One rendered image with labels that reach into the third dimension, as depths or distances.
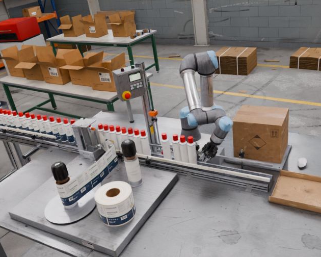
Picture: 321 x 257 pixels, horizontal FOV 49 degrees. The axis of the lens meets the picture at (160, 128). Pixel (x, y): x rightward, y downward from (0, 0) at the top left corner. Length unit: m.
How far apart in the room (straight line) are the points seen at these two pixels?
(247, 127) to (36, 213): 1.36
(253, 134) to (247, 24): 5.54
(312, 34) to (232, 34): 1.61
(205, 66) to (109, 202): 1.01
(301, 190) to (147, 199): 0.87
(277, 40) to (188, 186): 5.64
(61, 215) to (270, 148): 1.30
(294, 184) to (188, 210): 0.63
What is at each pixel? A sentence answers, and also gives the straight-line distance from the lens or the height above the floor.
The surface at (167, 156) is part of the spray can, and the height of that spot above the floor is 0.93.
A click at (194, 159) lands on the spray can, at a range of 2.22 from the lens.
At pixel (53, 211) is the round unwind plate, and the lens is 2.16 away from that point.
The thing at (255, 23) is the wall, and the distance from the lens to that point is 7.57.
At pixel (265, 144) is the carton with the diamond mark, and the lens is 2.26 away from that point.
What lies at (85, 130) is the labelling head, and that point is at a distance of 2.48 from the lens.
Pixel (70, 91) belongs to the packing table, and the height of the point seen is 0.78.
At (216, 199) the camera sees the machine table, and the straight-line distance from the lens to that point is 2.06.
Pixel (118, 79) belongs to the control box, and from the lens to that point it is 2.24.
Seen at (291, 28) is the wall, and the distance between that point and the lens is 7.36.
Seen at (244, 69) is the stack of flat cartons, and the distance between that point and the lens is 6.11.
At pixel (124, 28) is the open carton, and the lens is 6.39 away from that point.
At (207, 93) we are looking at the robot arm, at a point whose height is 1.24.
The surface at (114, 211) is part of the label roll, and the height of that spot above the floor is 0.98.
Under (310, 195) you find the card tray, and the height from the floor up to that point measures 0.83.
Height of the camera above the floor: 2.16
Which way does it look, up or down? 28 degrees down
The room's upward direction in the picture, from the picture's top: 9 degrees counter-clockwise
